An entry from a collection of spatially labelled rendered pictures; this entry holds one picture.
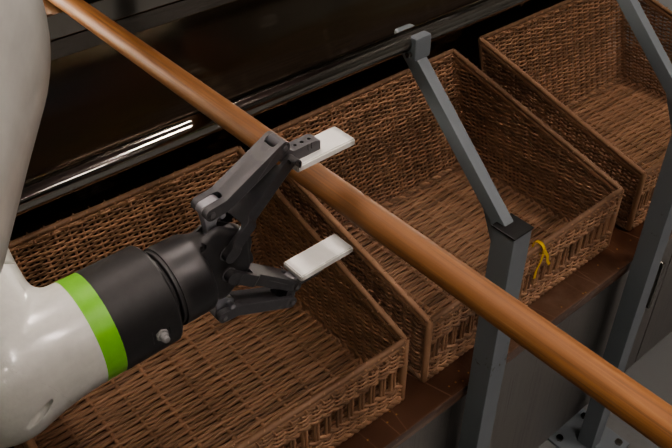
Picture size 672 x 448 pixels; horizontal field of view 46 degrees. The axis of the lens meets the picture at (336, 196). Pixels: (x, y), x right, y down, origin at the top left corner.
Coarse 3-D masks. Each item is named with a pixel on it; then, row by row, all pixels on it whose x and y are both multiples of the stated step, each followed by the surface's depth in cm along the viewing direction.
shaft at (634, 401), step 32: (64, 0) 113; (96, 32) 108; (128, 32) 105; (160, 64) 98; (192, 96) 93; (224, 128) 90; (256, 128) 87; (320, 192) 80; (352, 192) 78; (384, 224) 75; (416, 256) 72; (448, 256) 71; (448, 288) 70; (480, 288) 68; (512, 320) 66; (544, 320) 65; (544, 352) 64; (576, 352) 62; (576, 384) 62; (608, 384) 60; (640, 384) 60; (640, 416) 58
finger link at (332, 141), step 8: (336, 128) 77; (320, 136) 76; (328, 136) 76; (336, 136) 76; (344, 136) 76; (320, 144) 74; (328, 144) 74; (336, 144) 74; (344, 144) 75; (352, 144) 75; (320, 152) 73; (328, 152) 74; (336, 152) 74; (304, 160) 72; (312, 160) 73; (320, 160) 73; (296, 168) 72; (304, 168) 72
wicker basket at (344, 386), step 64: (128, 192) 136; (192, 192) 143; (64, 256) 132; (256, 256) 155; (256, 320) 148; (320, 320) 147; (384, 320) 128; (128, 384) 136; (192, 384) 137; (256, 384) 136; (320, 384) 137; (384, 384) 128
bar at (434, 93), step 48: (480, 0) 120; (528, 0) 126; (624, 0) 139; (384, 48) 109; (240, 96) 98; (288, 96) 101; (432, 96) 114; (144, 144) 90; (48, 192) 85; (480, 192) 114; (528, 240) 114; (624, 288) 164; (480, 336) 127; (624, 336) 169; (480, 384) 132; (480, 432) 138; (576, 432) 197
